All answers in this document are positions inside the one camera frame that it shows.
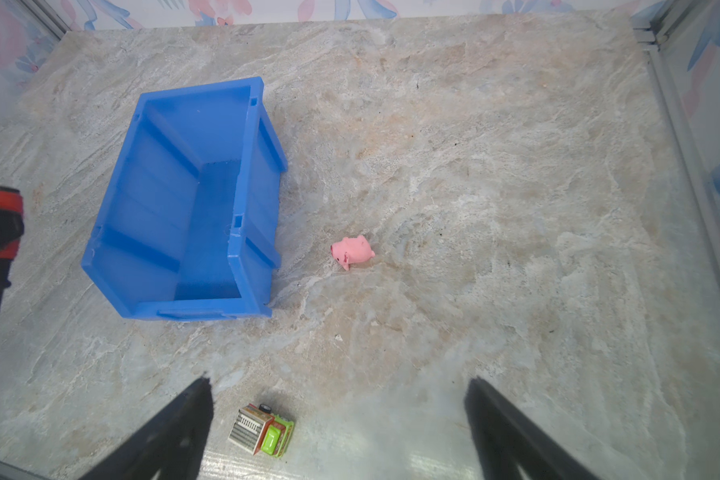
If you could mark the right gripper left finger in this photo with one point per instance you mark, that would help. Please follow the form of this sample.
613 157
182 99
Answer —
170 445

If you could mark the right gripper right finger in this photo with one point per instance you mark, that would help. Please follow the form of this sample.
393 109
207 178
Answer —
511 446

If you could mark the blue plastic bin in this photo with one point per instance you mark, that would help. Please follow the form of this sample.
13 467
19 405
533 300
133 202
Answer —
186 229

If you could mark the green toy truck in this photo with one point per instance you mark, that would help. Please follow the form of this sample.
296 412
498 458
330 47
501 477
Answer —
257 429

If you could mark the pink pig toy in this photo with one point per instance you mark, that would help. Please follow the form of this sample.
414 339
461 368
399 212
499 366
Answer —
350 251

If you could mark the left corner aluminium post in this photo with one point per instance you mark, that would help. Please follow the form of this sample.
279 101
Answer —
45 15

